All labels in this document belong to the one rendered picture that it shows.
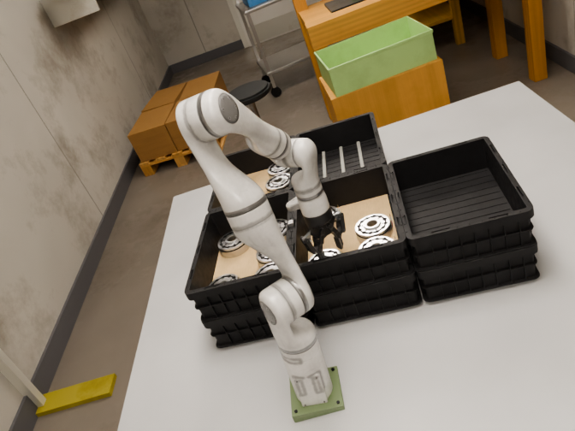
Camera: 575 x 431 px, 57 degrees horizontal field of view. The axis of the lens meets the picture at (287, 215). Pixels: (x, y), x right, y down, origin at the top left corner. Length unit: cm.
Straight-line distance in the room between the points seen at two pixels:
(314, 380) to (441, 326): 36
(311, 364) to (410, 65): 222
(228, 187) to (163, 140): 358
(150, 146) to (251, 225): 365
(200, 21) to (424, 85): 470
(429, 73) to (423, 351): 208
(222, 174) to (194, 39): 649
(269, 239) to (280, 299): 13
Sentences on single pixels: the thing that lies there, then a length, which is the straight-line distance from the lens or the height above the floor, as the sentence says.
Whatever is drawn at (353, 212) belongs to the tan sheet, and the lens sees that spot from 166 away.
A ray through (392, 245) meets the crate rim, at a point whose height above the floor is 93.
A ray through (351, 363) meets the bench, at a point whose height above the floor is 70.
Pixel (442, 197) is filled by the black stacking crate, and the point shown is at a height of 83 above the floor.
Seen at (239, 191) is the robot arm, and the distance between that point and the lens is 105.
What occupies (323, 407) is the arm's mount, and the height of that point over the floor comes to 72.
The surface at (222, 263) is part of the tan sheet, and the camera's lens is 168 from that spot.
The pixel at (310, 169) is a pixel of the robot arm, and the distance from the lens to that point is 128.
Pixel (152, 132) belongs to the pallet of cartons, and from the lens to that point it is 461.
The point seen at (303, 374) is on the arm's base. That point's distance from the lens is 126.
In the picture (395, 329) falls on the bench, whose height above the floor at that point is 70.
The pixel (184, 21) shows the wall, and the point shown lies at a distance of 748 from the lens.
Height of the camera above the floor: 174
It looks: 31 degrees down
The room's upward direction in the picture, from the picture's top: 22 degrees counter-clockwise
